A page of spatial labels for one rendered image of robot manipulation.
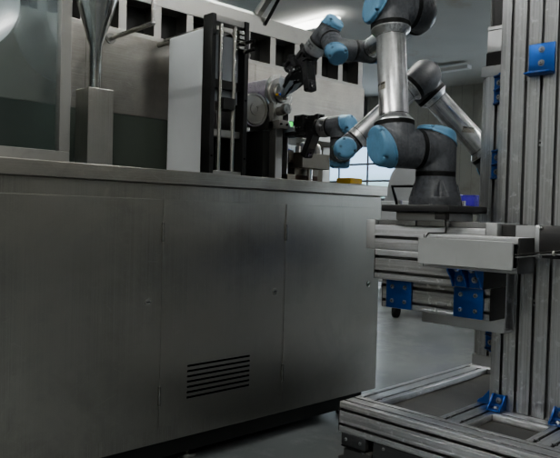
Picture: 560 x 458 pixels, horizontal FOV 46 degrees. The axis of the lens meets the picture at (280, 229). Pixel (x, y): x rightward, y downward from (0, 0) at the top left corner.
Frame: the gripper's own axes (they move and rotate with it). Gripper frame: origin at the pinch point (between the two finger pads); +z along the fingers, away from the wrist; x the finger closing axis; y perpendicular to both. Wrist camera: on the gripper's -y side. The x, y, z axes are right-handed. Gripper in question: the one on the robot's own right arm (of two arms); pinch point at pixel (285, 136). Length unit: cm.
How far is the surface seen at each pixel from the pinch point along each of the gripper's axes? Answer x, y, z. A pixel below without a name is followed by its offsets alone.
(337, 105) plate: -64, 24, 30
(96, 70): 79, 14, 6
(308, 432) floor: 11, -109, -28
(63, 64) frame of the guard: 104, 7, -25
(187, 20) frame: 27, 46, 31
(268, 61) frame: -18, 38, 32
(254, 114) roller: 18.6, 6.1, -2.6
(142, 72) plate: 47, 22, 30
